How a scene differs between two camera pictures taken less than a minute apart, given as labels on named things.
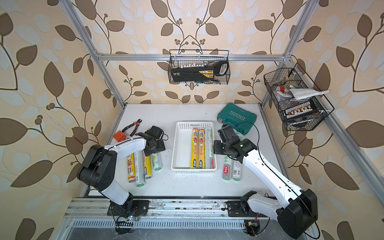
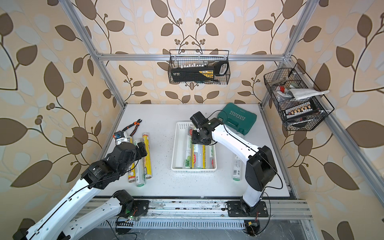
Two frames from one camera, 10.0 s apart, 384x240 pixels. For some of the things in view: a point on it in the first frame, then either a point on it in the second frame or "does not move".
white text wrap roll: (237, 166) does not move
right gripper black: (217, 146) → (194, 139)
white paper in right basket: (303, 93) does not move
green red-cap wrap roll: (227, 168) → (198, 156)
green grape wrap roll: (156, 161) → (188, 147)
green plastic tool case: (242, 119) does not move
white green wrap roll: (210, 139) does not move
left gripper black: (163, 146) → (138, 154)
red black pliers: (137, 123) does not move
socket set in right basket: (300, 110) does not move
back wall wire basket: (205, 67) does not move
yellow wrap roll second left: (148, 165) does not move
